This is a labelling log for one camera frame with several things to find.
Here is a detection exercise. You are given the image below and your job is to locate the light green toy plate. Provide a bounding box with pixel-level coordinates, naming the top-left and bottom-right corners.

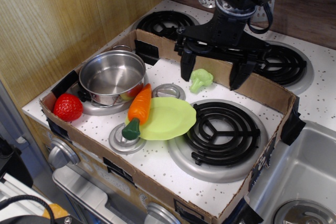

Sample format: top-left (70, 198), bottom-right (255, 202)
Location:
top-left (139, 97), bottom-right (196, 141)

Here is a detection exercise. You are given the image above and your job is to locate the back right black burner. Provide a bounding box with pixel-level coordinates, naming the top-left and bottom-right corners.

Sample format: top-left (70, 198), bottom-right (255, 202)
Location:
top-left (254, 41), bottom-right (307, 87)

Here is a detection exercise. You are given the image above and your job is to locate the silver oven front knob left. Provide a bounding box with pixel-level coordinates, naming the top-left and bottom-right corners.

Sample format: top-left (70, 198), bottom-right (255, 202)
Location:
top-left (48, 138), bottom-right (80, 169)

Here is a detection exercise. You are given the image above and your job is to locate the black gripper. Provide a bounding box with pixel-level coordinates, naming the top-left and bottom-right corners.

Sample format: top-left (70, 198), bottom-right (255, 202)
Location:
top-left (174, 14), bottom-right (269, 90)

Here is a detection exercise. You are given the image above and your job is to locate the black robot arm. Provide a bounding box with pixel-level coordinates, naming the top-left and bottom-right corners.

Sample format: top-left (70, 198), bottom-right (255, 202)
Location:
top-left (174, 0), bottom-right (273, 90)

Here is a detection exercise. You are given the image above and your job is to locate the silver knob near plate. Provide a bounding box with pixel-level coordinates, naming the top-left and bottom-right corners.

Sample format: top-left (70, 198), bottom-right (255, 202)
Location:
top-left (109, 123), bottom-right (146, 155)

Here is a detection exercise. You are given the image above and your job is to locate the silver toy sink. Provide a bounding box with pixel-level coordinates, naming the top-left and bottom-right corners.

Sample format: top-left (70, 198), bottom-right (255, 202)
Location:
top-left (248, 121), bottom-right (335, 223)

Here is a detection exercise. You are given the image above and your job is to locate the front right black burner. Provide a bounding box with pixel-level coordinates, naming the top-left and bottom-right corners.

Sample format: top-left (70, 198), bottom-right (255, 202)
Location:
top-left (184, 101), bottom-right (261, 166)

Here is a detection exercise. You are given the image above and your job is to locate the silver oven knob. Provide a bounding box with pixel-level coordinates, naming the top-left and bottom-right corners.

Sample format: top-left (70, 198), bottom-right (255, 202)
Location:
top-left (144, 202), bottom-right (181, 224)
top-left (48, 138), bottom-right (80, 169)

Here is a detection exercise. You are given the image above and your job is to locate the red toy strawberry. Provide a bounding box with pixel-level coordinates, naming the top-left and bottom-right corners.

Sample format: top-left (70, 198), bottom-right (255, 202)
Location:
top-left (53, 93), bottom-right (83, 122)

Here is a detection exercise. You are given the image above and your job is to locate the back left black burner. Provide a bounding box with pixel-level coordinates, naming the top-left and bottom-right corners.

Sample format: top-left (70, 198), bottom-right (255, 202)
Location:
top-left (132, 10), bottom-right (199, 40)

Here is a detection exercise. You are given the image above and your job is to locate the hanging metal spatula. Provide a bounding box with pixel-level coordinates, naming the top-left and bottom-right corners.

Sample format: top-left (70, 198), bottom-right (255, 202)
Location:
top-left (251, 0), bottom-right (275, 23)

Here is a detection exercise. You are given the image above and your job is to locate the black burner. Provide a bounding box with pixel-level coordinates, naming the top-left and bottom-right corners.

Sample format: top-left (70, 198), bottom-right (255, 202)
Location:
top-left (132, 10), bottom-right (199, 40)
top-left (254, 41), bottom-right (307, 87)
top-left (184, 101), bottom-right (261, 166)

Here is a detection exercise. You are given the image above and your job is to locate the silver oven front knob right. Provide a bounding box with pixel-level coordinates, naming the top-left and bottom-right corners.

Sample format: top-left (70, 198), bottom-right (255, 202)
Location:
top-left (144, 202), bottom-right (181, 224)

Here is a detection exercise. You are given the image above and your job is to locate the orange toy carrot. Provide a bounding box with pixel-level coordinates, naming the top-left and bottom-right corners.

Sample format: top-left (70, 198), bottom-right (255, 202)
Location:
top-left (122, 83), bottom-right (152, 140)

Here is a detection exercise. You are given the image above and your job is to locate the black cable bottom left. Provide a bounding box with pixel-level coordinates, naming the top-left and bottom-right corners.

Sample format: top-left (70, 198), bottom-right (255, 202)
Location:
top-left (0, 194), bottom-right (56, 224)

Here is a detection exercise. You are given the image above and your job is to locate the stainless steel pot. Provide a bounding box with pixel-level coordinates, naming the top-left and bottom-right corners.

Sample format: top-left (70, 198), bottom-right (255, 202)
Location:
top-left (79, 50), bottom-right (146, 106)

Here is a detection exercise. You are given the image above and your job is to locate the silver knob behind plate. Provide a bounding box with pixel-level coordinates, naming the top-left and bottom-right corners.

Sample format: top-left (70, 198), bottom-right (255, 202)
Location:
top-left (152, 83), bottom-right (186, 100)

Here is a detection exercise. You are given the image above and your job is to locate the green toy broccoli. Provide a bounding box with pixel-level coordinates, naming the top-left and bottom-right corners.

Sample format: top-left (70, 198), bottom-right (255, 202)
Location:
top-left (190, 69), bottom-right (214, 93)

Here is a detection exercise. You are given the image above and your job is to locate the silver oven door handle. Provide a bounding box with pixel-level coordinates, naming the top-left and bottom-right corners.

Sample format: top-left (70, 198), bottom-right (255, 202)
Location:
top-left (53, 166), bottom-right (146, 223)

